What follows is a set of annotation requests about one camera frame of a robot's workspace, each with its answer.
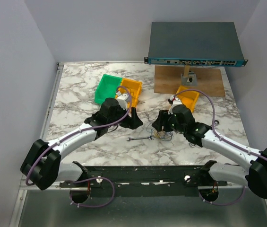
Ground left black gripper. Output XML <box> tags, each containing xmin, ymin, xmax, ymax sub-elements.
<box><xmin>108</xmin><ymin>104</ymin><xmax>143</xmax><ymax>130</ymax></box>

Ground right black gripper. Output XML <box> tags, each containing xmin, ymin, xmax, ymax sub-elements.
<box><xmin>152</xmin><ymin>109</ymin><xmax>186</xmax><ymax>134</ymax></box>

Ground cable bundle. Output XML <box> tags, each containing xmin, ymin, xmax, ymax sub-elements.
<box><xmin>143</xmin><ymin>112</ymin><xmax>174</xmax><ymax>142</ymax></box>

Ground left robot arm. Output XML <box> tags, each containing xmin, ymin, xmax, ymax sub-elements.
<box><xmin>20</xmin><ymin>98</ymin><xmax>143</xmax><ymax>190</ymax></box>

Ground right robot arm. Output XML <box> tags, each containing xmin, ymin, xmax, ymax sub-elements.
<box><xmin>152</xmin><ymin>105</ymin><xmax>267</xmax><ymax>199</ymax></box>

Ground open-end silver wrench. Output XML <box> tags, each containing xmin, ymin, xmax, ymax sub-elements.
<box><xmin>127</xmin><ymin>135</ymin><xmax>154</xmax><ymax>142</ymax></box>

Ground yellow bin beside green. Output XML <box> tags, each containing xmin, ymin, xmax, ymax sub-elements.
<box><xmin>121</xmin><ymin>78</ymin><xmax>142</xmax><ymax>107</ymax></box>

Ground yellow bin right side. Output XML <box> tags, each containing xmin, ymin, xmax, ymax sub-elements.
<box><xmin>176</xmin><ymin>86</ymin><xmax>199</xmax><ymax>112</ymax></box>

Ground wooden board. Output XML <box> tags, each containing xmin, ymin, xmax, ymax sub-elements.
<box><xmin>154</xmin><ymin>65</ymin><xmax>225</xmax><ymax>97</ymax></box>

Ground green plastic bin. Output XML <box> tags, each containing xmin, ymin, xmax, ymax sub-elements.
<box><xmin>94</xmin><ymin>74</ymin><xmax>122</xmax><ymax>104</ymax></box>

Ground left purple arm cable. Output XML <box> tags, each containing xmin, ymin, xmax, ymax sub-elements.
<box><xmin>26</xmin><ymin>85</ymin><xmax>133</xmax><ymax>209</ymax></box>

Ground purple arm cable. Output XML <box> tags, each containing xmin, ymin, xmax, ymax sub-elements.
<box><xmin>26</xmin><ymin>85</ymin><xmax>133</xmax><ymax>209</ymax></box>
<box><xmin>173</xmin><ymin>89</ymin><xmax>267</xmax><ymax>206</ymax></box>

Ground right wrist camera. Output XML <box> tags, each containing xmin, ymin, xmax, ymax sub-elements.
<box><xmin>168</xmin><ymin>95</ymin><xmax>182</xmax><ymax>106</ymax></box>

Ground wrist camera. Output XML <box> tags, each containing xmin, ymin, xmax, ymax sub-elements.
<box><xmin>168</xmin><ymin>95</ymin><xmax>182</xmax><ymax>106</ymax></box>
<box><xmin>115</xmin><ymin>91</ymin><xmax>132</xmax><ymax>110</ymax></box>

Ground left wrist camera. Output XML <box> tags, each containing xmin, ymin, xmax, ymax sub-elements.
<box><xmin>115</xmin><ymin>91</ymin><xmax>132</xmax><ymax>110</ymax></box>

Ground ratchet ring wrench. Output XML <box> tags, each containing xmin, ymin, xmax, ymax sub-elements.
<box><xmin>184</xmin><ymin>120</ymin><xmax>219</xmax><ymax>148</ymax></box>

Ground grey stand bracket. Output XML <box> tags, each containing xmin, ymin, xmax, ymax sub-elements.
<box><xmin>181</xmin><ymin>65</ymin><xmax>197</xmax><ymax>87</ymax></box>

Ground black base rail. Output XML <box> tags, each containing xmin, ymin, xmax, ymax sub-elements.
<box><xmin>60</xmin><ymin>160</ymin><xmax>227</xmax><ymax>201</ymax></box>

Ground network switch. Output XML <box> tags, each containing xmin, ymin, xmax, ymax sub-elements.
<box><xmin>144</xmin><ymin>22</ymin><xmax>248</xmax><ymax>67</ymax></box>

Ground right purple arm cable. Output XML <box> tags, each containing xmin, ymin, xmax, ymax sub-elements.
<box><xmin>173</xmin><ymin>89</ymin><xmax>267</xmax><ymax>206</ymax></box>

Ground aluminium frame rail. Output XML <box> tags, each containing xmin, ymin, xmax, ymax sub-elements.
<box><xmin>8</xmin><ymin>61</ymin><xmax>65</xmax><ymax>227</ymax></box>

